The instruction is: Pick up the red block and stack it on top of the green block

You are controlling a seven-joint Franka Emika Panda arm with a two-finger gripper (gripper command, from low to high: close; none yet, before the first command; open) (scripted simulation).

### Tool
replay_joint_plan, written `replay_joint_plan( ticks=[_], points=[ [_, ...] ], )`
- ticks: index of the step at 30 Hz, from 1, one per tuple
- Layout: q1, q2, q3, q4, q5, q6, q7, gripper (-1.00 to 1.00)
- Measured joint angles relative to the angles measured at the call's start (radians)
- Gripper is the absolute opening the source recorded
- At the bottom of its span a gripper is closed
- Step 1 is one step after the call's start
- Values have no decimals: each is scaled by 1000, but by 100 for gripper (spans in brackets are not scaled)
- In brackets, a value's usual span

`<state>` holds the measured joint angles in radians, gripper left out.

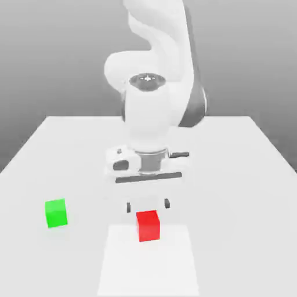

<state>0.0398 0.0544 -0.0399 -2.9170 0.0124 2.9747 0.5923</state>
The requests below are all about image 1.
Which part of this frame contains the small green cube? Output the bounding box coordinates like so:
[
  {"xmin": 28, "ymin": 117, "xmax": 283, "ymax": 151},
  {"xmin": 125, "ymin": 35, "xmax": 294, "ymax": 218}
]
[{"xmin": 45, "ymin": 198, "xmax": 68, "ymax": 229}]

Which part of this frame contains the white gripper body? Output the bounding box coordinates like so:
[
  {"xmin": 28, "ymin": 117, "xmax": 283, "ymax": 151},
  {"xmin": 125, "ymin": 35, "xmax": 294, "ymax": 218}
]
[{"xmin": 113, "ymin": 171, "xmax": 186, "ymax": 198}]

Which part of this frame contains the small red cube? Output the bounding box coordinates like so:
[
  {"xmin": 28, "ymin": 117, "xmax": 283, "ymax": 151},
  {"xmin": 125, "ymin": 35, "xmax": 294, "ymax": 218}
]
[{"xmin": 136, "ymin": 209, "xmax": 161, "ymax": 242}]

